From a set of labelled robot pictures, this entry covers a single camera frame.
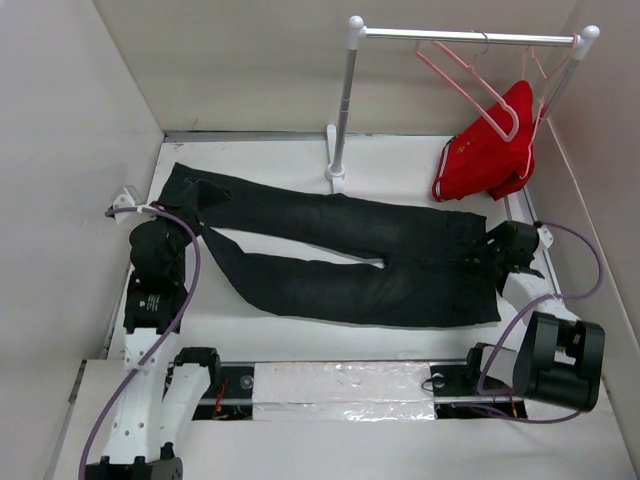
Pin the red garment on hanger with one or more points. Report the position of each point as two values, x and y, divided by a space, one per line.
478 160

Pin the white metal clothes rack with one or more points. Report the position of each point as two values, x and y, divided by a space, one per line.
358 31

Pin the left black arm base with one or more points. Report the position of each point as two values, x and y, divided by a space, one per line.
232 398

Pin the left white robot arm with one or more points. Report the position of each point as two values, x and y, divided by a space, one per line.
164 382

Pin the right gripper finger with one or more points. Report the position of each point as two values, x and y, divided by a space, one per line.
480 260
488 243

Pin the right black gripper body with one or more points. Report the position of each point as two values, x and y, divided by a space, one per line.
496 251

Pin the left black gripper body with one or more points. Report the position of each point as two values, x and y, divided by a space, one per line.
181 239

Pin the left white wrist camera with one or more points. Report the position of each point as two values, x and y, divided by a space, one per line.
126 196

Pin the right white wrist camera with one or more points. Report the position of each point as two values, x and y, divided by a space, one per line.
545 238

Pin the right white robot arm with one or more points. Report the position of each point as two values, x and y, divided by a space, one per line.
560 358

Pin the pink hanger with garment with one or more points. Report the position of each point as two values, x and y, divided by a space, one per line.
553 84

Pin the black trousers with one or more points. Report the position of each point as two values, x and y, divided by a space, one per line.
408 266

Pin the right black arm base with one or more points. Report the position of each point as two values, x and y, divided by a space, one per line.
454 386

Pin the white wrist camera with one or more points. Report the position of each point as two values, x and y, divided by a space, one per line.
126 196
545 238

